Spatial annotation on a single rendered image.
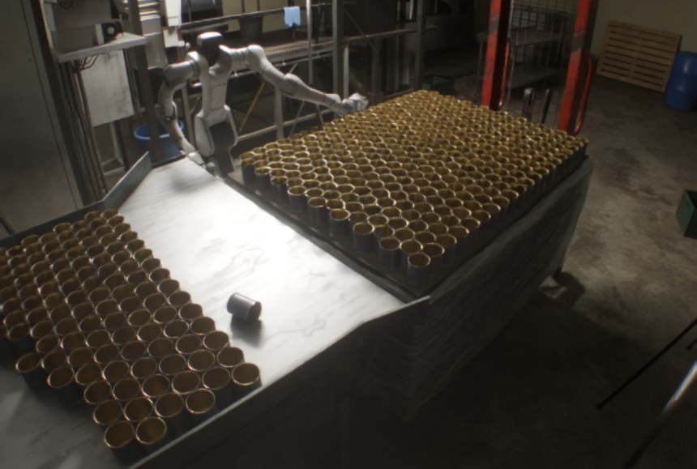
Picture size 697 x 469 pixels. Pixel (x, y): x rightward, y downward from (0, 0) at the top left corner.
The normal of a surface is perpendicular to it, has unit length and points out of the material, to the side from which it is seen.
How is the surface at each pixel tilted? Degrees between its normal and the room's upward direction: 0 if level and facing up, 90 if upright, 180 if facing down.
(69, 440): 0
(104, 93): 90
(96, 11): 90
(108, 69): 90
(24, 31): 90
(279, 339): 0
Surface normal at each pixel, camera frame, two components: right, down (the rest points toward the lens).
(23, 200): 0.69, 0.37
